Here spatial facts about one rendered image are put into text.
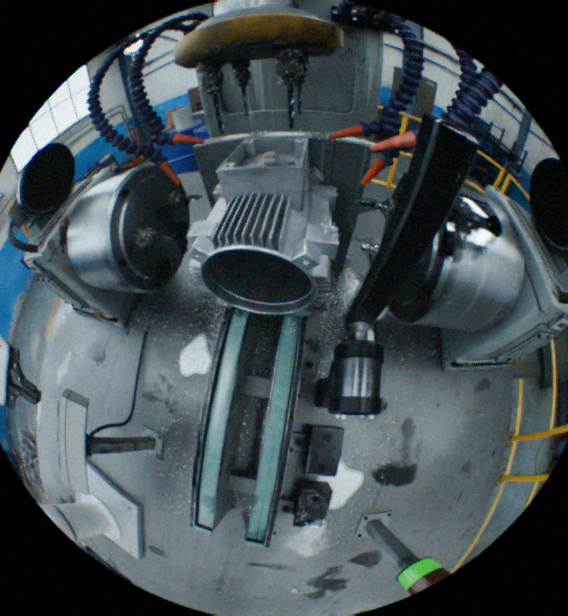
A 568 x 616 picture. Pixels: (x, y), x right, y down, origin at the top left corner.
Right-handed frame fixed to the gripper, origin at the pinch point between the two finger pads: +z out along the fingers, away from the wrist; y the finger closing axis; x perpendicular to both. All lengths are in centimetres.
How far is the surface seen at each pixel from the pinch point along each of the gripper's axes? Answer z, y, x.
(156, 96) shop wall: -281, 582, 281
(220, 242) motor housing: 18.6, 26.5, -20.8
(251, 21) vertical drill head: 3.5, 31.5, -38.1
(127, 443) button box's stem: 21.0, -4.0, 6.8
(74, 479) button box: 9.1, -10.7, -3.6
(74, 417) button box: 9.6, 1.0, -3.5
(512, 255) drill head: 38, 29, -53
